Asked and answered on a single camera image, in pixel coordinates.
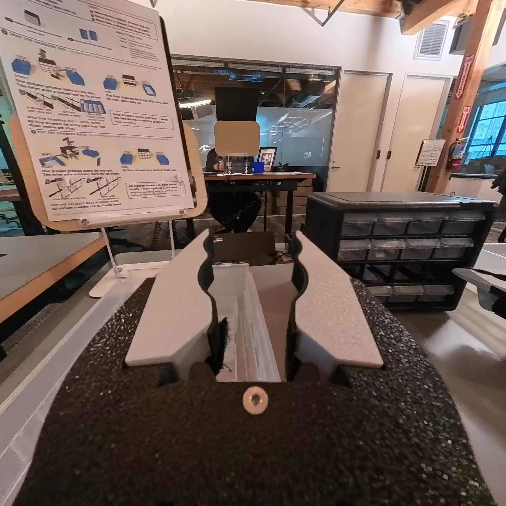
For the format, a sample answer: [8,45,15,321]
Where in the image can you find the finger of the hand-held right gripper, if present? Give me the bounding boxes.
[453,267,506,313]

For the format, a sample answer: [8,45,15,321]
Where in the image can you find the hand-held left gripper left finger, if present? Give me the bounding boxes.
[124,228,231,382]

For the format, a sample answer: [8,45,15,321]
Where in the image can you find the rows of clear cabinet drawers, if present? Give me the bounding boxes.
[339,211,486,304]

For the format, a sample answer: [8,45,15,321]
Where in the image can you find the wooden post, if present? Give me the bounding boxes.
[425,0,495,194]

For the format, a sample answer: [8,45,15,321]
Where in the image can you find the long red arrow sign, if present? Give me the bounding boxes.
[455,52,476,100]

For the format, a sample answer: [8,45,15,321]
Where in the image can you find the large paned window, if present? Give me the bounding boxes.
[470,99,506,163]

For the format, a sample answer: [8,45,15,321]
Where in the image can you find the wood edged desk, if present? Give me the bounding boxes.
[0,231,108,329]
[203,171,318,238]

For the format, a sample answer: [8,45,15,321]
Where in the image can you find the white notice board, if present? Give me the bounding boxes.
[415,138,446,192]

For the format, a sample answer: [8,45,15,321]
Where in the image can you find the clear acrylic board stand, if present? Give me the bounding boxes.
[224,154,254,175]

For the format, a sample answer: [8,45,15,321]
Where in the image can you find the small clear plastic drawer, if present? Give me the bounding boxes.
[206,264,282,383]

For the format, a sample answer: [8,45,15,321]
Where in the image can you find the red fire extinguisher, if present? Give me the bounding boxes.
[450,138,466,171]

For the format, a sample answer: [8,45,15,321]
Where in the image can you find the framed black white marker sign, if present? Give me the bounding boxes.
[258,147,278,173]

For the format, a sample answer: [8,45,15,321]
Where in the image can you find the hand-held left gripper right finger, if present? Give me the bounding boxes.
[286,230,384,383]

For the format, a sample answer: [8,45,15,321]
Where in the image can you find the black flat box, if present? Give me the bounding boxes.
[211,231,277,266]

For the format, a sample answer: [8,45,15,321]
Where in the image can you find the white wire board stand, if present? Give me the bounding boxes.
[89,219,177,298]

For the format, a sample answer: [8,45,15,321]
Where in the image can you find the white wall vent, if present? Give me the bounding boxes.
[414,20,451,61]

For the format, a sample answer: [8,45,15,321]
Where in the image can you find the black drawer cabinet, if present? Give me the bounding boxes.
[302,192,499,313]

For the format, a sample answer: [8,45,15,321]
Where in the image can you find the beige door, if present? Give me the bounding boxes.
[381,74,452,193]
[330,71,393,193]

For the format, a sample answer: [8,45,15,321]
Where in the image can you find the stack of brown boxes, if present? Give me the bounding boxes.
[274,179,318,217]

